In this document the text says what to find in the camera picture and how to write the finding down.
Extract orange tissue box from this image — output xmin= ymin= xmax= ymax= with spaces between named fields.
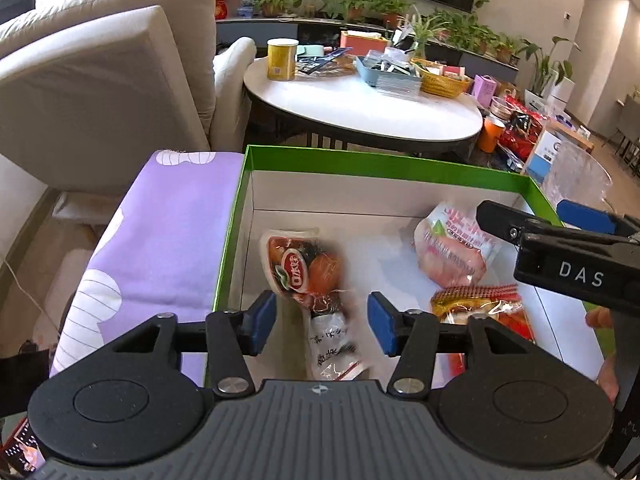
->
xmin=340 ymin=30 xmax=392 ymax=56

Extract pile of red snack bags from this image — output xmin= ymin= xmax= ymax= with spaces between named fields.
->
xmin=499 ymin=95 xmax=549 ymax=162

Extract purple printed tablecloth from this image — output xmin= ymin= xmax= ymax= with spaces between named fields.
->
xmin=50 ymin=149 xmax=247 ymax=391

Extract yellow woven basket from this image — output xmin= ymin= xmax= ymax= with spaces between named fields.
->
xmin=412 ymin=58 xmax=472 ymax=100

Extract green cardboard box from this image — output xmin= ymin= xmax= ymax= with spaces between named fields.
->
xmin=204 ymin=145 xmax=618 ymax=391

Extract round white table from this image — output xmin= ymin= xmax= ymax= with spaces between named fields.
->
xmin=242 ymin=52 xmax=485 ymax=154

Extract dark printed leaflets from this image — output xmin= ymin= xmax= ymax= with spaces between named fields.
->
xmin=295 ymin=47 xmax=357 ymax=79

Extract large leaf potted plant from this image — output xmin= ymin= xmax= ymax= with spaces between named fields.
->
xmin=517 ymin=35 xmax=582 ymax=97

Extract grey dining chair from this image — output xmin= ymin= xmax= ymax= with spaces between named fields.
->
xmin=606 ymin=92 xmax=640 ymax=162

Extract clear white snack packet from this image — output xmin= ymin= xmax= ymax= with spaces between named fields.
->
xmin=305 ymin=305 xmax=373 ymax=382

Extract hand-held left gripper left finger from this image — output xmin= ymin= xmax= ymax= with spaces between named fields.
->
xmin=107 ymin=290 xmax=278 ymax=396

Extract pink snack packet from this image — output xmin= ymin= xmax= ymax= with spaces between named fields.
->
xmin=412 ymin=201 xmax=502 ymax=289

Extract blue tray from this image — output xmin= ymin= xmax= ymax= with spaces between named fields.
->
xmin=354 ymin=54 xmax=426 ymax=90

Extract red orange snack packet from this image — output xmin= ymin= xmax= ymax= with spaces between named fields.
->
xmin=264 ymin=227 xmax=352 ymax=312

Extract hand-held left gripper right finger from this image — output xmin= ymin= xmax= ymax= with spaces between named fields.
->
xmin=366 ymin=291 xmax=536 ymax=396

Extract white blue box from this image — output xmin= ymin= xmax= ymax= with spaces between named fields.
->
xmin=520 ymin=127 xmax=564 ymax=179

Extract white floor cable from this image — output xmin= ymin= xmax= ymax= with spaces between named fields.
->
xmin=0 ymin=255 xmax=67 ymax=342

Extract pink box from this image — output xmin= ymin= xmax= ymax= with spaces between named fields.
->
xmin=471 ymin=74 xmax=501 ymax=109

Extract dark cloth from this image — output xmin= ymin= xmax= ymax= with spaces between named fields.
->
xmin=0 ymin=355 xmax=52 ymax=417

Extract yellow can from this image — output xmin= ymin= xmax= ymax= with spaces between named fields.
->
xmin=266 ymin=37 xmax=300 ymax=81

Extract beige armchair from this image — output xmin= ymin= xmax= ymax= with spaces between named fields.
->
xmin=0 ymin=0 xmax=258 ymax=222

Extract orange cup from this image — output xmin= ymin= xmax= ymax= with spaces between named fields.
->
xmin=476 ymin=115 xmax=506 ymax=154

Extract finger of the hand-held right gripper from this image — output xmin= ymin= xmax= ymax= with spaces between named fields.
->
xmin=475 ymin=200 xmax=571 ymax=248
xmin=556 ymin=199 xmax=620 ymax=235

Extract spider plant in vase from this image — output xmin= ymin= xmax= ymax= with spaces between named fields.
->
xmin=400 ymin=7 xmax=452 ymax=61

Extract white humidifier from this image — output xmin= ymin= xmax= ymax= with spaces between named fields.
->
xmin=547 ymin=77 xmax=574 ymax=116

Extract grey television cabinet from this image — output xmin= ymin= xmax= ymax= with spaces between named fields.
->
xmin=216 ymin=16 xmax=521 ymax=70

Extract clear glass pitcher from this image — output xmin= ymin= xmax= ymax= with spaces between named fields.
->
xmin=540 ymin=139 xmax=615 ymax=212

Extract yellow red snack packet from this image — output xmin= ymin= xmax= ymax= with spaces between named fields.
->
xmin=430 ymin=282 xmax=539 ymax=376

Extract person's right hand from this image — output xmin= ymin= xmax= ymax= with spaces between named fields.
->
xmin=585 ymin=306 xmax=622 ymax=405

